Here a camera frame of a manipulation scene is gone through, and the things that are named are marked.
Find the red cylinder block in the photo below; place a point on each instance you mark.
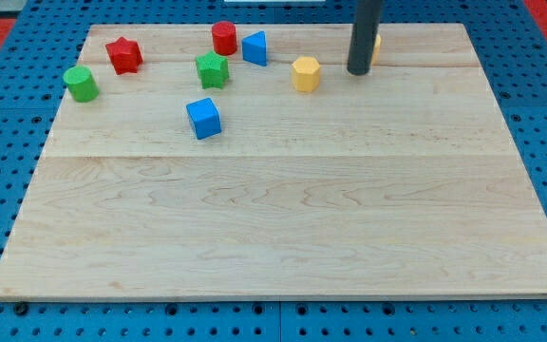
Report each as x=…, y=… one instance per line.
x=224, y=38

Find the red star block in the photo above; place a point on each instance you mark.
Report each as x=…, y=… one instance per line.
x=125, y=55

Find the blue triangle block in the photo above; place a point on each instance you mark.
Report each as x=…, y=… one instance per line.
x=254, y=48

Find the wooden board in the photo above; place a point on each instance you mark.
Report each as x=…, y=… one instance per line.
x=404, y=184

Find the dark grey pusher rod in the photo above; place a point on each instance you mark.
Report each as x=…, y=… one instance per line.
x=363, y=36

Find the blue cube block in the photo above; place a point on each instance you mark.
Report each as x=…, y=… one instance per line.
x=204, y=118

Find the yellow block behind rod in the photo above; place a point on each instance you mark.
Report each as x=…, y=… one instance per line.
x=376, y=49

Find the yellow hexagon block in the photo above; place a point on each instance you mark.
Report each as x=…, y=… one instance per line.
x=306, y=72

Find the green cylinder block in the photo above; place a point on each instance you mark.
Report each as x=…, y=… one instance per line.
x=81, y=84

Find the green star block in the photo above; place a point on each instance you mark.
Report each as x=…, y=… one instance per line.
x=212, y=69

